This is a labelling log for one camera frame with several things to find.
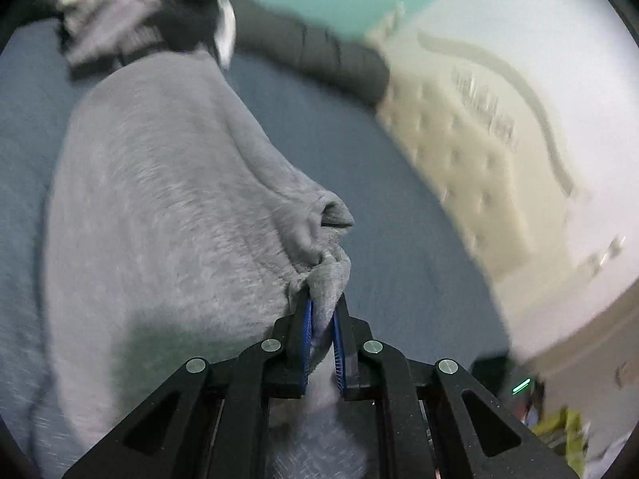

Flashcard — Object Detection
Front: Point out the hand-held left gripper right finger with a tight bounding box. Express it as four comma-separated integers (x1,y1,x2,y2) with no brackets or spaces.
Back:
332,292,575,479

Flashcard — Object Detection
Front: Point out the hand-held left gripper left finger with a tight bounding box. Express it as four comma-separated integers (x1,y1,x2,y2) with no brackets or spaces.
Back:
62,292,315,479

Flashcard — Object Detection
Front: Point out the grey fleece garment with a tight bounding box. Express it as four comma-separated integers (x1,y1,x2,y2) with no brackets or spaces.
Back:
30,50,370,479

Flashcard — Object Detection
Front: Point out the pile of black and white clothes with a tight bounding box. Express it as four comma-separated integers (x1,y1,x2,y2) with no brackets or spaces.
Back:
52,0,238,81

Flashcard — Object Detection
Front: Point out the blue bed sheet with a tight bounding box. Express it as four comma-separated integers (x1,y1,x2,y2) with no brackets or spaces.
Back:
0,20,510,479

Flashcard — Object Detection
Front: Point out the beige tufted headboard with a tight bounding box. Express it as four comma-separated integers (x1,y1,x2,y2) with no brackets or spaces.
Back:
367,2,550,285

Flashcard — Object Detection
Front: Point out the dark grey rolled duvet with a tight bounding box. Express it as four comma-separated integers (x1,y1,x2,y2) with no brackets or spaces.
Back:
220,0,390,108

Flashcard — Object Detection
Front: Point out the small wall fixture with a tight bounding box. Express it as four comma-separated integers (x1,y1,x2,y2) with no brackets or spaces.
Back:
584,234,627,275

